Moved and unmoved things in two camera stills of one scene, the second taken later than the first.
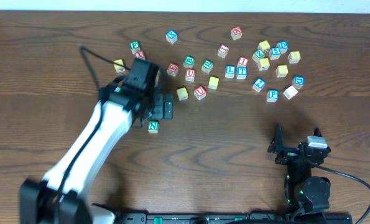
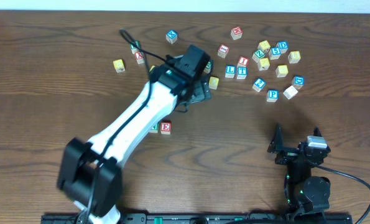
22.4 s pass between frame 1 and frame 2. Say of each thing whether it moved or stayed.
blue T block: stayed
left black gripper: moved
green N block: stayed
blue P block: stayed
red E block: moved
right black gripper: stayed
